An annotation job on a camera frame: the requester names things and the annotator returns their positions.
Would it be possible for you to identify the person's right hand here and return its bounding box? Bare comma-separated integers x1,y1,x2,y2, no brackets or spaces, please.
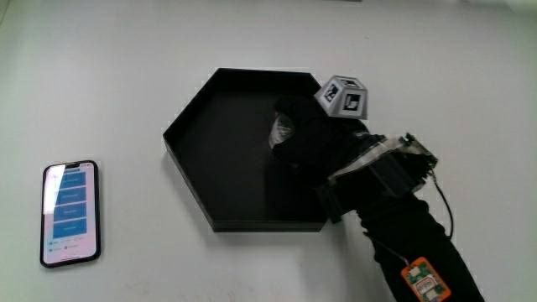
268,75,440,225

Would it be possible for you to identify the black hexagonal plate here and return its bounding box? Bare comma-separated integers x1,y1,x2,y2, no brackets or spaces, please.
162,67,330,233

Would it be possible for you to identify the person's right forearm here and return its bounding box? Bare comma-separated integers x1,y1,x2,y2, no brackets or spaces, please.
356,190,486,302

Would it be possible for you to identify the orange sensor board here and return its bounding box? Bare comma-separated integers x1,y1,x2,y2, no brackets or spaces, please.
400,256,453,302

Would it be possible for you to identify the black smartphone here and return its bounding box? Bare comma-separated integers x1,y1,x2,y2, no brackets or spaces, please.
39,159,102,269

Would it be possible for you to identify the thin black cable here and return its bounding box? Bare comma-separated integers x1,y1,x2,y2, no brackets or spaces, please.
429,169,456,242

